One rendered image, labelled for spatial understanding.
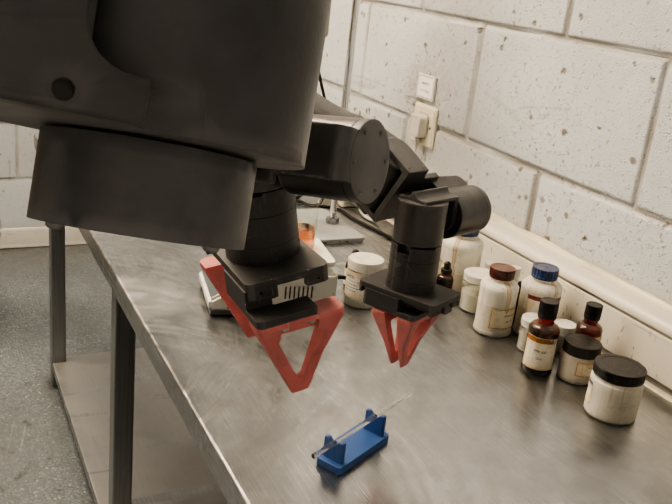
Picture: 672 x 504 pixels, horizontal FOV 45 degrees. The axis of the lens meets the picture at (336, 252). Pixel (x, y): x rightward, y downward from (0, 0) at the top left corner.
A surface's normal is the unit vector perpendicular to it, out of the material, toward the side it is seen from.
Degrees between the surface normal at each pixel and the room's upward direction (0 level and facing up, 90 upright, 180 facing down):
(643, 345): 90
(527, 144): 90
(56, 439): 0
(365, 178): 84
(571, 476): 0
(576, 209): 90
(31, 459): 0
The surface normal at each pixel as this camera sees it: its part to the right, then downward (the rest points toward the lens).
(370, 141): 0.87, 0.15
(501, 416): 0.11, -0.94
